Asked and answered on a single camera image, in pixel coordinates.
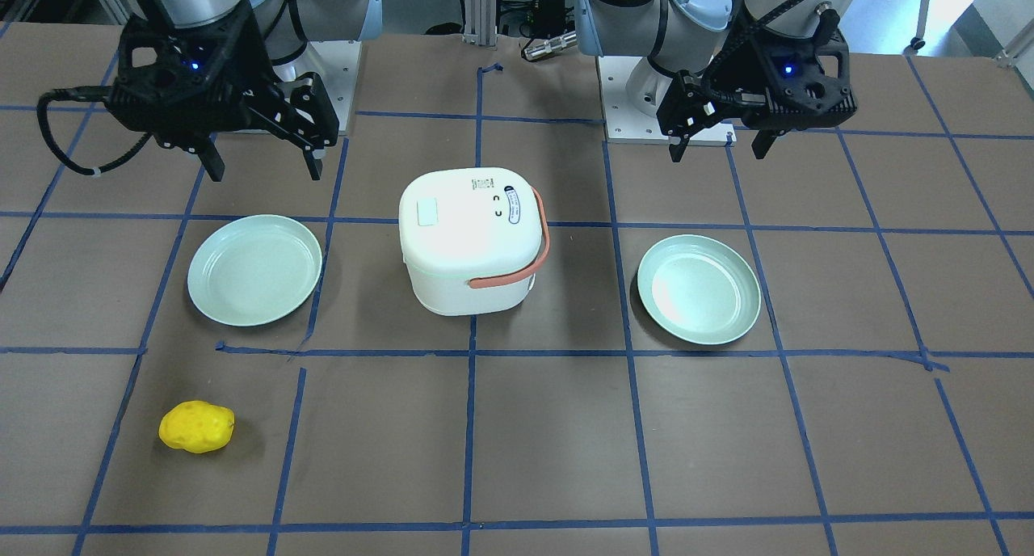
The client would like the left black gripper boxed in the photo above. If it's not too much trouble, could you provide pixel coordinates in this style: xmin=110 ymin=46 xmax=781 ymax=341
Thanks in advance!
xmin=657 ymin=10 xmax=858 ymax=163

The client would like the yellow toy potato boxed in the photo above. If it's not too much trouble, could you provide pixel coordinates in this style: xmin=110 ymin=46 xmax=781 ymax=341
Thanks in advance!
xmin=158 ymin=400 xmax=236 ymax=454

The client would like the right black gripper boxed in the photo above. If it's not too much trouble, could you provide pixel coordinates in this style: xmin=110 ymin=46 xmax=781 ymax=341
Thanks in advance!
xmin=107 ymin=0 xmax=339 ymax=183

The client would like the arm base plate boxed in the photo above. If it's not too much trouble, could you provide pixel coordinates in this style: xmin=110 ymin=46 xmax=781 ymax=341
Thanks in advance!
xmin=271 ymin=40 xmax=361 ymax=135
xmin=595 ymin=55 xmax=738 ymax=146

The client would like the white rice cooker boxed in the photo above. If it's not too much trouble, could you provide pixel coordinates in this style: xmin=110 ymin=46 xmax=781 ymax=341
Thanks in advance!
xmin=398 ymin=166 xmax=551 ymax=317

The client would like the aluminium frame post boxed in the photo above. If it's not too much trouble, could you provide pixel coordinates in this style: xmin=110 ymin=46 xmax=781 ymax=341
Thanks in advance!
xmin=460 ymin=0 xmax=501 ymax=50

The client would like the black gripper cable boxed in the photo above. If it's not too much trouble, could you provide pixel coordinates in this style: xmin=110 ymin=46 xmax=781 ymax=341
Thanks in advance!
xmin=36 ymin=87 xmax=154 ymax=177

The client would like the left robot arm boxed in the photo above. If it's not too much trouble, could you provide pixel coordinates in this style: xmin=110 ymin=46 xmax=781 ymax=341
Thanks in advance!
xmin=575 ymin=0 xmax=858 ymax=162

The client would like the green plate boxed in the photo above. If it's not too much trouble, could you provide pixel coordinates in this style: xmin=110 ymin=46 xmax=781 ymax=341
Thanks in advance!
xmin=186 ymin=214 xmax=324 ymax=327
xmin=636 ymin=234 xmax=762 ymax=346

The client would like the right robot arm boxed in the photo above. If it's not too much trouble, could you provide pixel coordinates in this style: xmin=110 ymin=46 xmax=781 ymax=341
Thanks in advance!
xmin=104 ymin=0 xmax=383 ymax=183

